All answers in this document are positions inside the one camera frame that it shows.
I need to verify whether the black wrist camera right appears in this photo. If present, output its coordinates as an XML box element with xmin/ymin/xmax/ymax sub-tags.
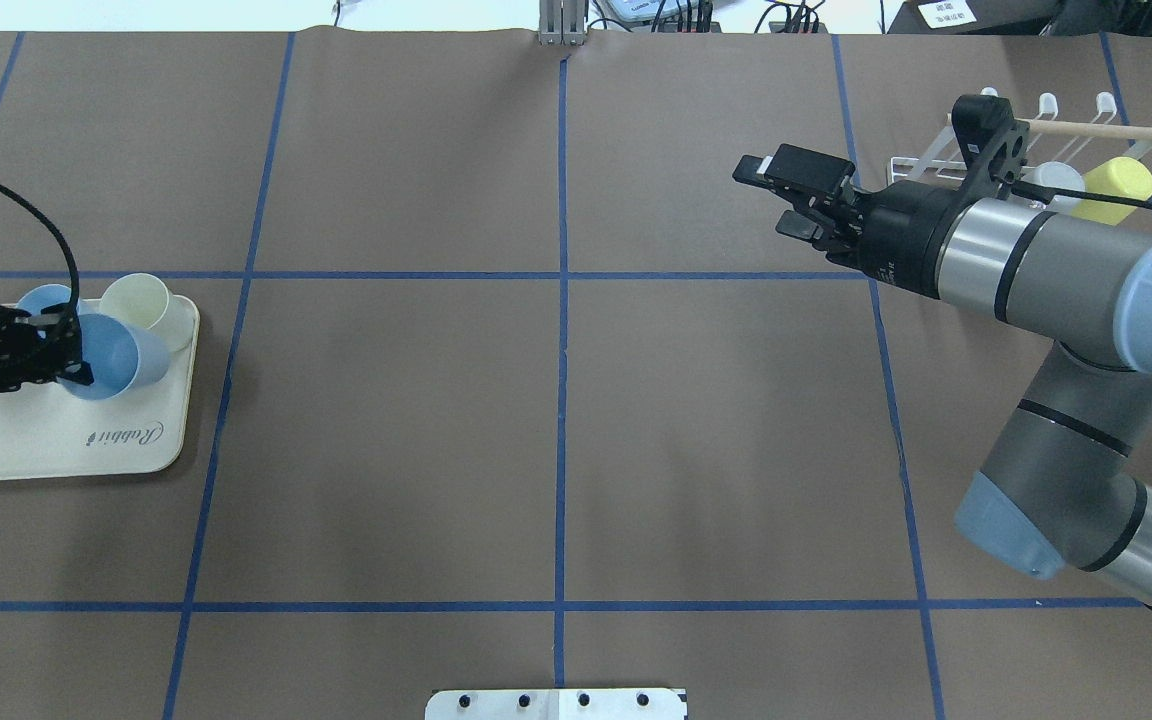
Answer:
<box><xmin>950</xmin><ymin>94</ymin><xmax>1029</xmax><ymax>200</ymax></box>

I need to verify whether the pale yellow cup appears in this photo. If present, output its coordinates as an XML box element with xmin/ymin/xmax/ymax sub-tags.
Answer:
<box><xmin>99</xmin><ymin>273</ymin><xmax>197</xmax><ymax>353</ymax></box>

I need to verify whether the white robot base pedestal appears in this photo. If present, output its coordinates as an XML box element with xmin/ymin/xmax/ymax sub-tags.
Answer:
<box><xmin>424</xmin><ymin>687</ymin><xmax>689</xmax><ymax>719</ymax></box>

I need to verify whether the grey plastic cup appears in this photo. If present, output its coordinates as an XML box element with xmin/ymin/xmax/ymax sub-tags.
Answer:
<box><xmin>1021</xmin><ymin>161</ymin><xmax>1087</xmax><ymax>215</ymax></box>

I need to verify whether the yellow plastic cup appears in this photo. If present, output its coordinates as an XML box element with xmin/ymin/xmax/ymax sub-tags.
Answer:
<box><xmin>1070</xmin><ymin>156</ymin><xmax>1152</xmax><ymax>225</ymax></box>

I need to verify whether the white wire cup rack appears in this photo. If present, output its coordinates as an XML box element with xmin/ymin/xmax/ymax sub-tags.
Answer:
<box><xmin>886</xmin><ymin>91</ymin><xmax>1152</xmax><ymax>188</ymax></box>

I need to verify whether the aluminium frame post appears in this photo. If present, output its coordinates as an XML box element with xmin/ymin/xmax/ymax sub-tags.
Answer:
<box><xmin>538</xmin><ymin>0</ymin><xmax>591</xmax><ymax>47</ymax></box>

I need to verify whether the blue plastic cup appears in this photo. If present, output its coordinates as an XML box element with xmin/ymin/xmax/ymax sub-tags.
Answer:
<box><xmin>13</xmin><ymin>285</ymin><xmax>79</xmax><ymax>334</ymax></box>

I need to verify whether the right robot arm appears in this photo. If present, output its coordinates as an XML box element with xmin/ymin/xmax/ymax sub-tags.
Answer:
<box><xmin>733</xmin><ymin>141</ymin><xmax>1152</xmax><ymax>611</ymax></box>

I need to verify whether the light blue cup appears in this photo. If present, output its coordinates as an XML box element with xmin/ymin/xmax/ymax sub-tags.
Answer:
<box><xmin>58</xmin><ymin>313</ymin><xmax>172</xmax><ymax>402</ymax></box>

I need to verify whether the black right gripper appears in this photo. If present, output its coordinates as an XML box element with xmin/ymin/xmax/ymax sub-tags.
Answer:
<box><xmin>732</xmin><ymin>145</ymin><xmax>965</xmax><ymax>300</ymax></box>

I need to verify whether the white plastic tray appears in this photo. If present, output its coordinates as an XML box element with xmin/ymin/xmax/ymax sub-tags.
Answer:
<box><xmin>0</xmin><ymin>295</ymin><xmax>200</xmax><ymax>480</ymax></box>

